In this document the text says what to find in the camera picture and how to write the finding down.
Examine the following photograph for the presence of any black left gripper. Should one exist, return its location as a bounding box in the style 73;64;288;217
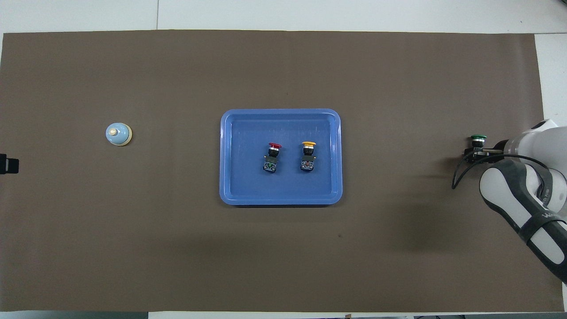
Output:
0;153;19;175

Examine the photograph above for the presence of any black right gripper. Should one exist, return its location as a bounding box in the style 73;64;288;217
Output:
464;140;509;163

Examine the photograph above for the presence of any yellow push button switch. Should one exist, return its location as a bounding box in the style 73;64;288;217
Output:
300;141;317;172

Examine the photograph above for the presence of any red push button switch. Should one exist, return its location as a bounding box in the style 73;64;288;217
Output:
263;143;283;174

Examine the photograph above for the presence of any light blue call bell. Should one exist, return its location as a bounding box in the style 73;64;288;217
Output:
105;122;133;147

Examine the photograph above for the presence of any blue plastic tray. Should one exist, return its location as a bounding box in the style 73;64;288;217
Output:
219;109;343;206

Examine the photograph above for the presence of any brown table mat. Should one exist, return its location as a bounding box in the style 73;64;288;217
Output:
0;29;565;313

